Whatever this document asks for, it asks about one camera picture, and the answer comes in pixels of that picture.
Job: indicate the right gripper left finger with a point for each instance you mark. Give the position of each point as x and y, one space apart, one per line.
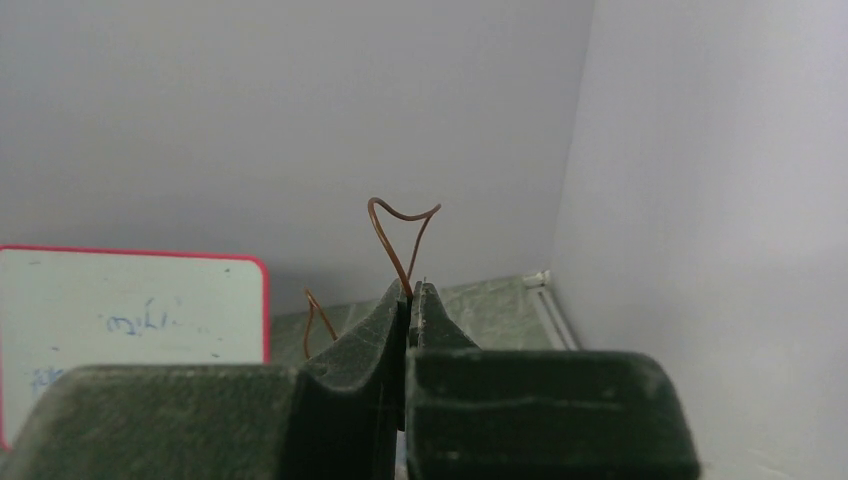
336 416

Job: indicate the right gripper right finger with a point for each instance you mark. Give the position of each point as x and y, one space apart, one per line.
475 413

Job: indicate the pink framed whiteboard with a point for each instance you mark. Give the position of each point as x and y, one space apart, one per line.
64 307

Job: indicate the aluminium frame rail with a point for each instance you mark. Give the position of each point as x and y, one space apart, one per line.
558 330

